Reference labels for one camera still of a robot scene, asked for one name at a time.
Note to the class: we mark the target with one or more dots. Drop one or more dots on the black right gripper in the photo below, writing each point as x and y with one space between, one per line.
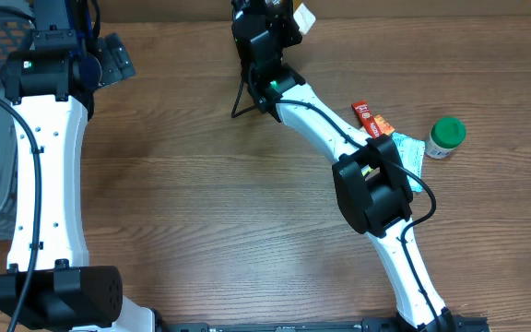
285 26

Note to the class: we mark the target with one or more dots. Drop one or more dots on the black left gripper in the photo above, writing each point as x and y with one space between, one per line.
112 62

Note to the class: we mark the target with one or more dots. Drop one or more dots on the beige PanTree snack pouch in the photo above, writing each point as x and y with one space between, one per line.
304 18

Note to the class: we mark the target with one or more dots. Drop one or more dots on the red Nescafe coffee stick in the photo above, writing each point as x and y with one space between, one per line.
362 110

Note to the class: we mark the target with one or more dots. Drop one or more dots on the orange snack box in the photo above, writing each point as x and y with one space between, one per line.
383 125

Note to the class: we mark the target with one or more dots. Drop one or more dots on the yellow black marker pen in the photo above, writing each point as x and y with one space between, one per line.
367 172

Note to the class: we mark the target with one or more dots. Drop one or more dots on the teal tissue pack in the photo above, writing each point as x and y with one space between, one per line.
411 152

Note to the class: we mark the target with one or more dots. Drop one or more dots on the green lid jar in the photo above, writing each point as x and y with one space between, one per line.
445 136

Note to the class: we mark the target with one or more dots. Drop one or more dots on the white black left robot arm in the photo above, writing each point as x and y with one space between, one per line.
49 90

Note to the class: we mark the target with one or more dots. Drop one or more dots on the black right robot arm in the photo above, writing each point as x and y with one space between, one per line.
371 184

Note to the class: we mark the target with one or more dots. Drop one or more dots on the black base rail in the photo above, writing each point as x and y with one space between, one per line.
365 325

